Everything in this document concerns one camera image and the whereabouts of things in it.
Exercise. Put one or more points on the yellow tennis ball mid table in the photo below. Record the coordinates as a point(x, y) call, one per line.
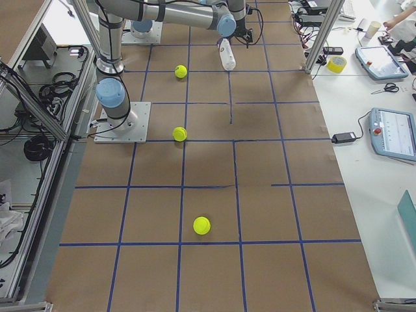
point(201, 225)

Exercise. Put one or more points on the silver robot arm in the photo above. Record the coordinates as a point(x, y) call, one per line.
point(219, 16)
point(141, 29)

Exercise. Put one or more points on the yellow tennis ball near base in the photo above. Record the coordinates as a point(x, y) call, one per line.
point(180, 71)

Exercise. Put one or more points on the aluminium frame post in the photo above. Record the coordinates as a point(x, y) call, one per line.
point(327, 24)

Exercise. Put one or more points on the paper cup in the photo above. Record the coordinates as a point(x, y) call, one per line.
point(373, 28)

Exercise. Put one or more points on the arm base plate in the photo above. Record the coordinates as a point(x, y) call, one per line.
point(133, 129)
point(153, 38)

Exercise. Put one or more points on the black phone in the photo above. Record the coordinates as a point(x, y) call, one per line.
point(332, 50)

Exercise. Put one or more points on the person's hand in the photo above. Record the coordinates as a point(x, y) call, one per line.
point(389, 24)

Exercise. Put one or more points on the teach pendant tablet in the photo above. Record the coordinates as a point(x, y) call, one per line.
point(392, 133)
point(379, 63)

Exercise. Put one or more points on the white crumpled cloth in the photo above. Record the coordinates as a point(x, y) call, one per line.
point(12, 220)

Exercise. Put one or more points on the near teach pendant tablet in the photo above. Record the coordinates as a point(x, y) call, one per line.
point(392, 133)

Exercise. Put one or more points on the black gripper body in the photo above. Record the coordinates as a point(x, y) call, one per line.
point(240, 27)

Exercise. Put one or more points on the black handled scissors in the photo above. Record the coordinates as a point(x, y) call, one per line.
point(389, 87)

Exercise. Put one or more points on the yellow tape roll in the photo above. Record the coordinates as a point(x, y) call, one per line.
point(337, 64)

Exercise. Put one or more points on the tennis ball with black print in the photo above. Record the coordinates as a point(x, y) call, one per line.
point(179, 134)

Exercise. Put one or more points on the black power adapter brick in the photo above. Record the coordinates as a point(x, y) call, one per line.
point(341, 138)

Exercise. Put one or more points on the far teach pendant tablet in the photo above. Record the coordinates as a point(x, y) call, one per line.
point(379, 63)

